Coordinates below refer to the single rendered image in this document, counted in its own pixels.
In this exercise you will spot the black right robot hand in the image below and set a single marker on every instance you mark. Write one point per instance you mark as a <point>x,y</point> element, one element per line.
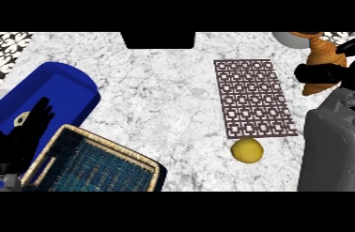
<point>319,73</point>

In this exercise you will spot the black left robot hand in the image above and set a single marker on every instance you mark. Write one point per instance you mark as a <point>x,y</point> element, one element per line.
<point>23,142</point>

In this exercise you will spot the orange-brown croissant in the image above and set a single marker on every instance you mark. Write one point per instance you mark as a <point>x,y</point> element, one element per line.
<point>326,52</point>

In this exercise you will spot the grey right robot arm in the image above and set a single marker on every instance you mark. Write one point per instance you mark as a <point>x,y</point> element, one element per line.
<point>329,148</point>

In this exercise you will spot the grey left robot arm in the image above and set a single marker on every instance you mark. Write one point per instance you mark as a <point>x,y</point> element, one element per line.
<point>8,183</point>

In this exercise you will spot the brown patterned placemat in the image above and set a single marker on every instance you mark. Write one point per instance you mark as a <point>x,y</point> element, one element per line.
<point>255,98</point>

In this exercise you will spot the grey bowl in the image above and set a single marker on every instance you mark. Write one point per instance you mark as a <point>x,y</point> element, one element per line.
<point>292,39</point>

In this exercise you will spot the wicker basket with blue lining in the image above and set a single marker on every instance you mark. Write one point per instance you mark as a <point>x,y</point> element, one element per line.
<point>100,167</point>

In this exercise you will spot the blue plastic tray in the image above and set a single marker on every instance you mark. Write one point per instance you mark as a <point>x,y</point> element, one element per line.
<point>65,88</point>

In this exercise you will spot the yellow lemon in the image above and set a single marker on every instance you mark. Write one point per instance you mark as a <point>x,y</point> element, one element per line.
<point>248,151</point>

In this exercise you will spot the black appliance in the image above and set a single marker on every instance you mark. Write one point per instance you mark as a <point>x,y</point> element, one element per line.
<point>159,40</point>

